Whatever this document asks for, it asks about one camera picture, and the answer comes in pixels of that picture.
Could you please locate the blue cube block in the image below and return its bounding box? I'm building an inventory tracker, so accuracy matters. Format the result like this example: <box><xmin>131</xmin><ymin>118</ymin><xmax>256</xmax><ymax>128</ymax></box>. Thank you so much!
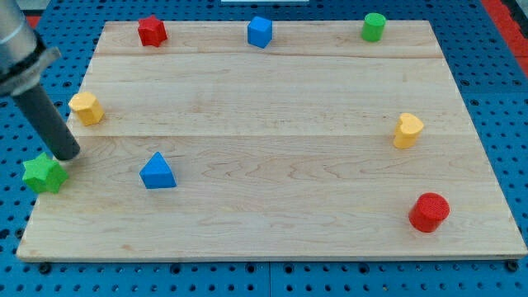
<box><xmin>247</xmin><ymin>16</ymin><xmax>273</xmax><ymax>49</ymax></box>

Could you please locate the yellow heart block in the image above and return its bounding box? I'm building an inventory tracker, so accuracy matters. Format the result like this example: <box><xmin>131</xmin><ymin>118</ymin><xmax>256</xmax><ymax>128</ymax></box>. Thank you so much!
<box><xmin>393</xmin><ymin>113</ymin><xmax>424</xmax><ymax>149</ymax></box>

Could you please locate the yellow hexagon block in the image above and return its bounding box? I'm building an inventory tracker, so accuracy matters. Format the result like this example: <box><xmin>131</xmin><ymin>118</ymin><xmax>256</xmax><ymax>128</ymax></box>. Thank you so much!
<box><xmin>68</xmin><ymin>92</ymin><xmax>105</xmax><ymax>126</ymax></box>

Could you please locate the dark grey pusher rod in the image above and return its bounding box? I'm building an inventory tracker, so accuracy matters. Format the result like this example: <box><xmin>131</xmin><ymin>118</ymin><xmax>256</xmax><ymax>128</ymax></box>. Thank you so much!
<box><xmin>12</xmin><ymin>84</ymin><xmax>80</xmax><ymax>161</ymax></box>

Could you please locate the red star block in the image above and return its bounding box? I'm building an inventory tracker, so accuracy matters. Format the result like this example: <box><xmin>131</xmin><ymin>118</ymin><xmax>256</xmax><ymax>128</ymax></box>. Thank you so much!
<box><xmin>138</xmin><ymin>15</ymin><xmax>167</xmax><ymax>47</ymax></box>

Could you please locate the red cylinder block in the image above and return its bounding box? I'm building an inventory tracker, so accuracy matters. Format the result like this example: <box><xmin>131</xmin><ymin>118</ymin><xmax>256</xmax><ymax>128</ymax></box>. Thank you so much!
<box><xmin>408</xmin><ymin>192</ymin><xmax>450</xmax><ymax>233</ymax></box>

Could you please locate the blue triangle block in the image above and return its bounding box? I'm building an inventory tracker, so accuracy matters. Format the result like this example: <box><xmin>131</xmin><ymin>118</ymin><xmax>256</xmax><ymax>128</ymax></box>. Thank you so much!
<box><xmin>139</xmin><ymin>152</ymin><xmax>177</xmax><ymax>189</ymax></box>

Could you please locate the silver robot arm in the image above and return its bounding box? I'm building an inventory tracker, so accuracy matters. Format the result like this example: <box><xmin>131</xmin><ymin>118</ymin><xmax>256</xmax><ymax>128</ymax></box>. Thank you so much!
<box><xmin>1</xmin><ymin>0</ymin><xmax>61</xmax><ymax>97</ymax></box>

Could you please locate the green star block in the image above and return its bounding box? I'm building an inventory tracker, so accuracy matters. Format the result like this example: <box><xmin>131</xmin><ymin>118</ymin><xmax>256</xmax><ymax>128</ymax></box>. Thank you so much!
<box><xmin>22</xmin><ymin>153</ymin><xmax>69</xmax><ymax>193</ymax></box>

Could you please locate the green cylinder block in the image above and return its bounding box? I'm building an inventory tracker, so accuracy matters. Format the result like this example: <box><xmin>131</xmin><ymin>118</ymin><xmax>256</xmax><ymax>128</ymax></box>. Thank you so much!
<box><xmin>361</xmin><ymin>12</ymin><xmax>387</xmax><ymax>42</ymax></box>

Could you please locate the wooden board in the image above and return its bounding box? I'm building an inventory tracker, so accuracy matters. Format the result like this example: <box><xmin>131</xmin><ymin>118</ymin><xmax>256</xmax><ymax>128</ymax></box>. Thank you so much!
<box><xmin>17</xmin><ymin>21</ymin><xmax>527</xmax><ymax>262</ymax></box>

